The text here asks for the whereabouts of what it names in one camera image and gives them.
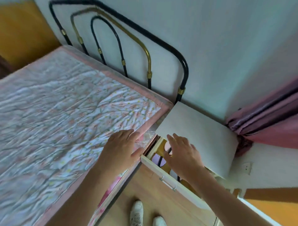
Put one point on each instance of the pink round object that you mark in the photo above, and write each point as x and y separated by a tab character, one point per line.
167	147

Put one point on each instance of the person's right thumb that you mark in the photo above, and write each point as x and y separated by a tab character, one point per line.
168	158

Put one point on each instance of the person's left thumb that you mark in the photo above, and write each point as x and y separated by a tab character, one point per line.
138	153

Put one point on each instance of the white wall socket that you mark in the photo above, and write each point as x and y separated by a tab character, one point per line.
247	168

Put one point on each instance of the person's left forearm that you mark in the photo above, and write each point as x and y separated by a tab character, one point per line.
81	193

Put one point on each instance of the yellow wooden wardrobe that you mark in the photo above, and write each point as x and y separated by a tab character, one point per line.
25	30

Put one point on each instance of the white nightstand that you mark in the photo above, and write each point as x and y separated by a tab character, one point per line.
204	132

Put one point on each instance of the person's right forearm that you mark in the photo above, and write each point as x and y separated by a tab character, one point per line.
228	200

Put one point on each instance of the black and gold metal headboard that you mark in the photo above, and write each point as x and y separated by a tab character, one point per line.
144	46

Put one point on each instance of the person's left hand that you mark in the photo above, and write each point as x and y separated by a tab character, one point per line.
118	152

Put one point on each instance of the person's white shoe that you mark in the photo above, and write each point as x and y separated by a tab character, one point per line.
159	221
137	213

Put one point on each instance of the person's right hand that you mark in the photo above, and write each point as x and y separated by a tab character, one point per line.
185	159

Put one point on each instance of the pink floral quilt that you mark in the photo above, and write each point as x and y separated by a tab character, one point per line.
60	116

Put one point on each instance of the white nightstand drawer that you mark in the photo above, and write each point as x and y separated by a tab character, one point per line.
163	172

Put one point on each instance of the pink curtain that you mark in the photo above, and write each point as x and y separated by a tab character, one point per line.
272	121

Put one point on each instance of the person's white left shoe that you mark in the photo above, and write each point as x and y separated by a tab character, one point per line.
137	213

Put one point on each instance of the orange wooden furniture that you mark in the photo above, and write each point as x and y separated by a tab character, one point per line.
274	204

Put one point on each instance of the person's white right shoe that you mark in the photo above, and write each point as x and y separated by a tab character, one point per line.
159	221

